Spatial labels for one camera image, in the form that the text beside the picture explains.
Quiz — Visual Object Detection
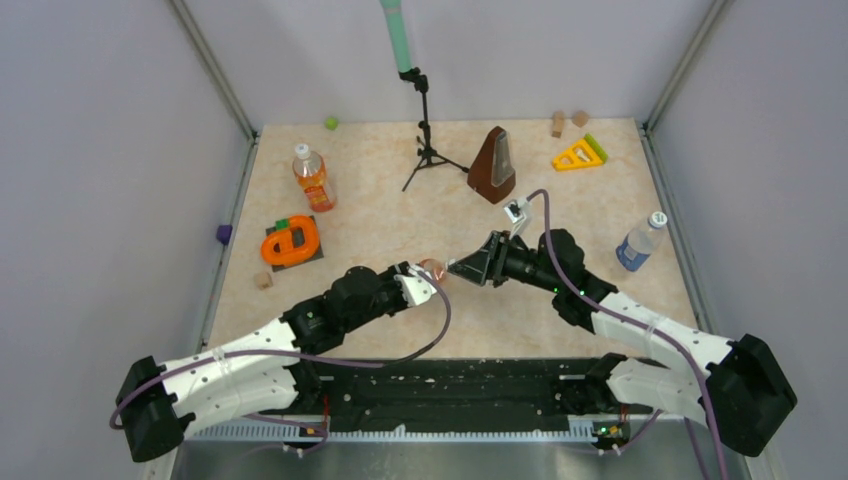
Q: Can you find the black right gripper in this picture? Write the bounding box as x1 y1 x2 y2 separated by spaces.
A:
449 230 562 294

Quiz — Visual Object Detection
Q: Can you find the orange tea bottle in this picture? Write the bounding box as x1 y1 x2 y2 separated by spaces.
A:
292 143 336 213
419 258 447 284

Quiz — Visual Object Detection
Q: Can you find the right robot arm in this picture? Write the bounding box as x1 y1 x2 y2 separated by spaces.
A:
447 229 798 457

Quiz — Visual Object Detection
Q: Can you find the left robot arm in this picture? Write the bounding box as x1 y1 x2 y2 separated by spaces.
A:
110 262 436 463

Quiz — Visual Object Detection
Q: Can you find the blue label water bottle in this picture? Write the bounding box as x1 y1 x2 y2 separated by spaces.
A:
615 211 668 272

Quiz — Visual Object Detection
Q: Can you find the brown wooden metronome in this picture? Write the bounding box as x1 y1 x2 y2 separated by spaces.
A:
467 126 517 204

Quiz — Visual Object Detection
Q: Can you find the small wooden cube left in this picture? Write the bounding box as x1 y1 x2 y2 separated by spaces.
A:
253 271 274 290

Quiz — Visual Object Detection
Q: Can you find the black mini tripod stand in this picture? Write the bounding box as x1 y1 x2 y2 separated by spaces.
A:
399 67 470 192

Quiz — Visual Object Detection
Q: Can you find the yellow triangle toy block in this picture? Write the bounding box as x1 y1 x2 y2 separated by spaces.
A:
551 139 604 172

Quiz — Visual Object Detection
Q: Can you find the wooden block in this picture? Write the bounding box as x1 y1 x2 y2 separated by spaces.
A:
571 110 591 128
551 110 566 138

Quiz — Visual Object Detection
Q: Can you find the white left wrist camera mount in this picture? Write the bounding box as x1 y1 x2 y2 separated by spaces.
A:
394 265 436 308

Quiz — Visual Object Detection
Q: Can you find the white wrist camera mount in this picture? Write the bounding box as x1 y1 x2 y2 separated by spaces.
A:
503 197 532 239
394 265 436 308

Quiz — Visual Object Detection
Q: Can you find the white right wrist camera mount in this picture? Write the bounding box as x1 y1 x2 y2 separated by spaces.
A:
503 197 532 239

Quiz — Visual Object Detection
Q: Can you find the orange ring toy on plate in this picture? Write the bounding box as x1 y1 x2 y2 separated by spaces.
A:
259 215 323 271

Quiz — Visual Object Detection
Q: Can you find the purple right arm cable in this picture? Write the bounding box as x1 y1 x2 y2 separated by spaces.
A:
526 188 730 480

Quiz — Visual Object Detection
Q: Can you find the purple wall knob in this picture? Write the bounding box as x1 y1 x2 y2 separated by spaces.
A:
215 224 233 246

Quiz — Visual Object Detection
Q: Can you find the mint green cylinder handle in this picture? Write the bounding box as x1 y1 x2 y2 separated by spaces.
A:
380 0 413 76

